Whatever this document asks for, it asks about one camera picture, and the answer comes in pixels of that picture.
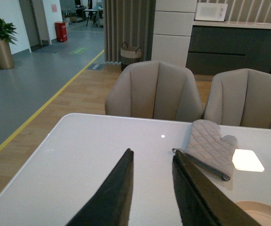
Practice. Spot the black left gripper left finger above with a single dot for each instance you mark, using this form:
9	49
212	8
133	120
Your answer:
111	204

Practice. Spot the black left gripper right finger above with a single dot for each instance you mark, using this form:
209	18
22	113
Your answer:
199	201

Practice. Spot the grey quilted oven mitt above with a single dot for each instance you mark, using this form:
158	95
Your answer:
210	150

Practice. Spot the beige round plate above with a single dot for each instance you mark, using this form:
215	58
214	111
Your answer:
258	211

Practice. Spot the beige upholstered chair right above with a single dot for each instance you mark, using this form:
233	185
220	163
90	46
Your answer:
240	97

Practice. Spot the beige upholstered chair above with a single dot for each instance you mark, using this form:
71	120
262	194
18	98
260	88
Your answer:
240	97
155	90

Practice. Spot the beige upholstered chair left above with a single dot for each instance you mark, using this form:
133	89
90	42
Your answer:
155	90

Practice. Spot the grey floor mat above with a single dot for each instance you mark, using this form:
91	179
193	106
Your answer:
95	66

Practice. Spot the dark grey kitchen cabinet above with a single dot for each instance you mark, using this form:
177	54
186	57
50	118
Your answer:
217	47

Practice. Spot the white tall cabinet column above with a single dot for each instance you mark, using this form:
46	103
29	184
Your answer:
172	30

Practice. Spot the beige pleated curtain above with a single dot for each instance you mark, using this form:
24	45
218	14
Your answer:
130	21

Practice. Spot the white microwave oven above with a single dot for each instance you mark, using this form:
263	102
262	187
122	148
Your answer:
210	12

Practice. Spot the potted green plant gold pot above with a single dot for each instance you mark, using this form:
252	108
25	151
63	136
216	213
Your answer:
7	36

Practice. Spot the woven laundry basket with handles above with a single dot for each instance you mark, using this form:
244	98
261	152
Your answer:
129	55

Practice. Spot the pink wall notice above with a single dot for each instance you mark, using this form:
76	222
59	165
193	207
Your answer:
54	8

